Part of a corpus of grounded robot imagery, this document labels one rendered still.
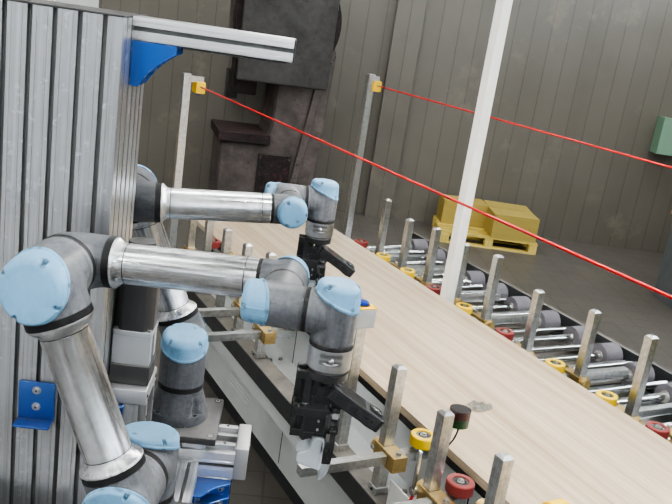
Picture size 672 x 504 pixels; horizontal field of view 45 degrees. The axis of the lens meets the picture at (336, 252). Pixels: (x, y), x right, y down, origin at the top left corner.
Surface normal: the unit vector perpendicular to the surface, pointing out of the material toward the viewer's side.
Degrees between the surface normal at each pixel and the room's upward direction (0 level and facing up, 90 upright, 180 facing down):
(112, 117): 90
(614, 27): 90
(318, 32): 90
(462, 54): 90
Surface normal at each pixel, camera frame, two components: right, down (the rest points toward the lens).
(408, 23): 0.04, 0.29
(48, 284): -0.11, 0.14
